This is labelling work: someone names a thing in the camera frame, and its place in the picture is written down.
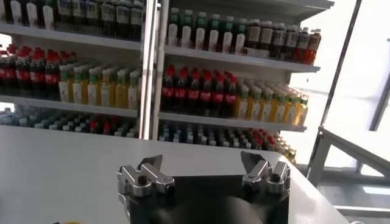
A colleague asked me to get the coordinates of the cola bottle red cap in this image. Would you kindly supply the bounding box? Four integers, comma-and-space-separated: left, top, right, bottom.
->
199, 71, 213, 116
187, 69, 201, 115
160, 65, 176, 112
15, 48, 31, 97
212, 73, 225, 117
174, 66, 188, 113
44, 53, 61, 100
30, 50, 46, 98
224, 75, 238, 119
0, 50, 16, 94

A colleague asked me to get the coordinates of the dark bottle beige label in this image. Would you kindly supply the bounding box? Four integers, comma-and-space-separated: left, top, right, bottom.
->
259, 20, 274, 52
246, 18, 261, 51

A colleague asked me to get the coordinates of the red drink bottle white cap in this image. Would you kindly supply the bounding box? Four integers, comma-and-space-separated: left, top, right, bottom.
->
306, 29, 322, 65

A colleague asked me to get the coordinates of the dark bottle green white label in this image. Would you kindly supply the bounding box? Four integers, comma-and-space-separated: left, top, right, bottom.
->
221, 15, 235, 54
207, 13, 221, 52
41, 0, 55, 30
24, 0, 39, 28
9, 0, 24, 25
194, 11, 208, 51
234, 18, 247, 55
167, 7, 181, 47
180, 9, 194, 49

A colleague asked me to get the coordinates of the grey metal shelf rack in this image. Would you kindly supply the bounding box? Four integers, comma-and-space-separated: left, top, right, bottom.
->
152, 0, 336, 150
0, 0, 159, 140

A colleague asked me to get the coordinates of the grey metal frame cart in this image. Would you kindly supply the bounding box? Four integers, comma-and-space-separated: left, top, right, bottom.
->
306, 126, 390, 219

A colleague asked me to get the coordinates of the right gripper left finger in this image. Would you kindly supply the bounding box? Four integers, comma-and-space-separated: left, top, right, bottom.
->
116, 154, 176, 198

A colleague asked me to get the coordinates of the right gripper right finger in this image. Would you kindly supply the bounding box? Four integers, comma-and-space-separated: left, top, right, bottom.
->
240, 151, 292, 195

